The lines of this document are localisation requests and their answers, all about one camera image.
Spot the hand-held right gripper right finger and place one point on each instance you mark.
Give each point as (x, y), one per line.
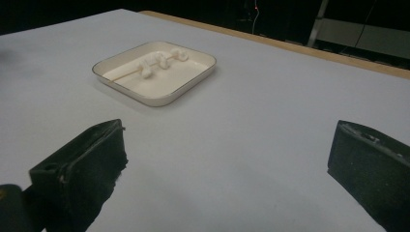
(370, 170)

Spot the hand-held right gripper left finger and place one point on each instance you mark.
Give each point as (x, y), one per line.
(87, 167)

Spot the white square tray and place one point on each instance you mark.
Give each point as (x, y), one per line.
(161, 87)

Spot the white food piece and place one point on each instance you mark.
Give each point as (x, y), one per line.
(146, 69)
(162, 59)
(180, 54)

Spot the white table mat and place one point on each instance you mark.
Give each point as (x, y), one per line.
(257, 112)

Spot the white metal stand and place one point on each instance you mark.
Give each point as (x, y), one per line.
(317, 24)

